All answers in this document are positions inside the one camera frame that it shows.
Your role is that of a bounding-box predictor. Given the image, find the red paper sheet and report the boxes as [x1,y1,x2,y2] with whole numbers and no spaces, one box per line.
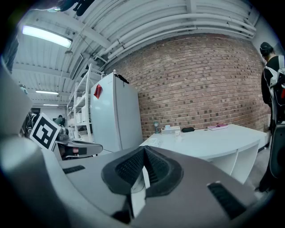
[93,84,103,100]

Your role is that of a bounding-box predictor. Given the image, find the white table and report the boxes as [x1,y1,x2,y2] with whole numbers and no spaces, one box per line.
[139,124,268,185]

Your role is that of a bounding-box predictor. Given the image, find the black strap bundle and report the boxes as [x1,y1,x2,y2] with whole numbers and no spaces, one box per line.
[114,74,130,85]

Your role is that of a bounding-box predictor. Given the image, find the white shelf rack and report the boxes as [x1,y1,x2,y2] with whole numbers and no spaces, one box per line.
[66,63,93,143]

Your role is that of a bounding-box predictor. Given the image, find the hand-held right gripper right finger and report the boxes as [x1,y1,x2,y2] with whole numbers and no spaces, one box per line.
[133,146,259,228]

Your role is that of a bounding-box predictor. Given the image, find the white refrigerator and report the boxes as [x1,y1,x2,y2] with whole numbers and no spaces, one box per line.
[90,71,143,153]

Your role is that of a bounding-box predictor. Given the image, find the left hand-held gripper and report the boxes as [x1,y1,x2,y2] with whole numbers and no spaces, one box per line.
[28,112,104,161]

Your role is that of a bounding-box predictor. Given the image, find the white drawer box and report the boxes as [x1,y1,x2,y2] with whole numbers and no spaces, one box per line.
[161,125,181,136]

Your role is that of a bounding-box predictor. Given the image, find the ceiling air vent unit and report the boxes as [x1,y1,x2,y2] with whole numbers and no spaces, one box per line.
[69,53,84,80]

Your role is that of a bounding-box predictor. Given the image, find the pink book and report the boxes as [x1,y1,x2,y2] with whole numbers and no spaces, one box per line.
[207,124,229,131]

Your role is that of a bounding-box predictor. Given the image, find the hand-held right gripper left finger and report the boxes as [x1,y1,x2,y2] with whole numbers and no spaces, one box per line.
[59,146,147,224]

